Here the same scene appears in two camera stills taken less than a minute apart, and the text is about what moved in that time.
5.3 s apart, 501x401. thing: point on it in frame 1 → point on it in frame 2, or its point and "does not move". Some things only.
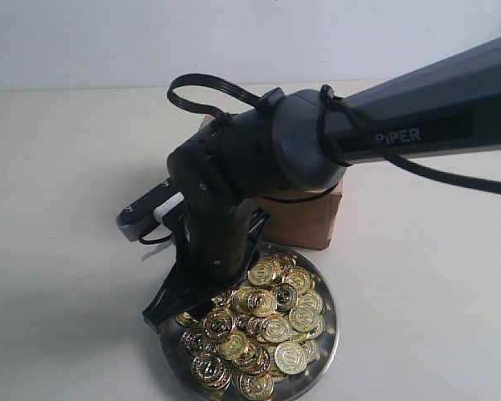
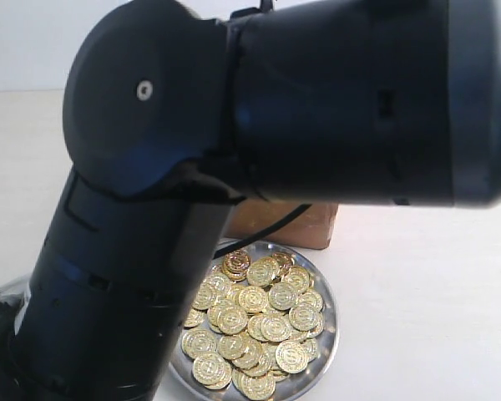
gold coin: (262, 302) → (252, 298)
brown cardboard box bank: (309, 222) does not move
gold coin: (304, 319) does not move
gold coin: (210, 370) does not move
